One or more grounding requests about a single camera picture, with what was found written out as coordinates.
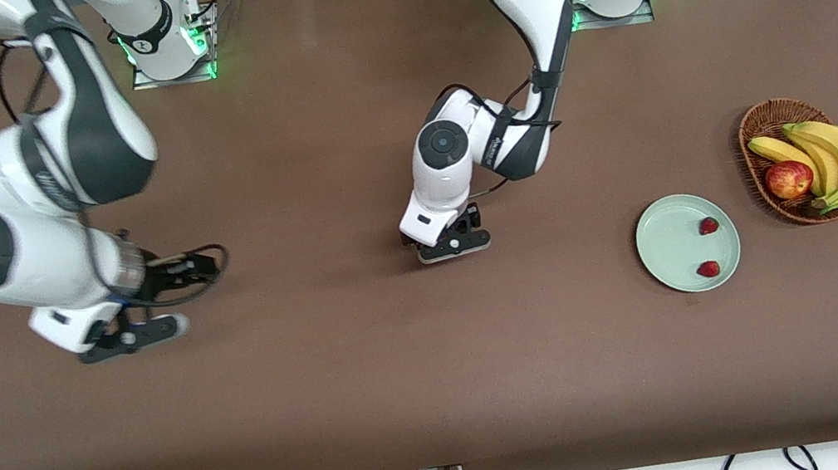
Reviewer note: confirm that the red strawberry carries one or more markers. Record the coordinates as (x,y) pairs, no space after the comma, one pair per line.
(709,269)
(709,225)

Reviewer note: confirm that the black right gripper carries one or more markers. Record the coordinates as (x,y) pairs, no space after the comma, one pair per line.
(162,276)

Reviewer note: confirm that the red apple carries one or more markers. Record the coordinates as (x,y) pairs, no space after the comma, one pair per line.
(789,180)

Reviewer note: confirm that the brown wicker basket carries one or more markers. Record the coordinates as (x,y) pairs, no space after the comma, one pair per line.
(767,121)

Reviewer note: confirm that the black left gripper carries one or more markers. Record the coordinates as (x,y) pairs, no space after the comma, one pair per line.
(469,219)

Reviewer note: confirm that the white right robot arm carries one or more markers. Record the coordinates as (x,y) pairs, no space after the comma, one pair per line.
(92,135)

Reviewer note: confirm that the small yellow banana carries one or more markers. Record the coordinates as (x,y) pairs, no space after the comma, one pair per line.
(780,150)

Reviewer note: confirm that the pale green round plate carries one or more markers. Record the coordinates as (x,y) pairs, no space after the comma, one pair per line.
(673,245)

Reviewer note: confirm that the large table cover mat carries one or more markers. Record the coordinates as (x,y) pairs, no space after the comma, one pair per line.
(437,350)

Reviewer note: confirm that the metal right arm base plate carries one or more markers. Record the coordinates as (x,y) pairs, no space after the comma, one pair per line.
(146,80)

